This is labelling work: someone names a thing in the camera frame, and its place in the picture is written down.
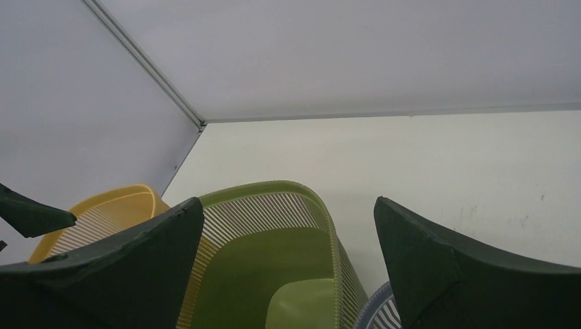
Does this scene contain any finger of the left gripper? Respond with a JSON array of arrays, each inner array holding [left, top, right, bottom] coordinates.
[[1, 184, 77, 238]]

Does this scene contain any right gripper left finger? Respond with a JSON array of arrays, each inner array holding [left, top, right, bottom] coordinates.
[[1, 197, 204, 328]]

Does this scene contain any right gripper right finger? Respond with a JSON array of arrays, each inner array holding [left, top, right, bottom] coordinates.
[[373, 197, 580, 328]]

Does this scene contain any yellow plastic basket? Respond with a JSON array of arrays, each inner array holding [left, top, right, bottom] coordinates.
[[28, 184, 169, 263]]

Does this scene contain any green plastic basket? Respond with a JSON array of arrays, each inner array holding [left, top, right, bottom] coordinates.
[[177, 180, 368, 328]]

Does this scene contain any grey plastic basket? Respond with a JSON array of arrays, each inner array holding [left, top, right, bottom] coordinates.
[[353, 282, 403, 329]]

